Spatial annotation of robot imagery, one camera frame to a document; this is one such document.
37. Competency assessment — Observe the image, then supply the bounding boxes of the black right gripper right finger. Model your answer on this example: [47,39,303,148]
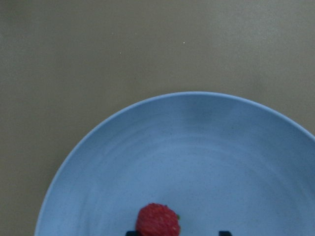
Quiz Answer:
[219,231,232,236]

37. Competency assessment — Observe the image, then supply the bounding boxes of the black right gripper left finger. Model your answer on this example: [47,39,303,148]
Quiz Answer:
[126,231,137,236]

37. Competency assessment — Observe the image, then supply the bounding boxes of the blue round plate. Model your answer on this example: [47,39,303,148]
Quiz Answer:
[35,92,315,236]

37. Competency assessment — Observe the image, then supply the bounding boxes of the red strawberry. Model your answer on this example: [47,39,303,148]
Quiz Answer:
[135,203,181,236]

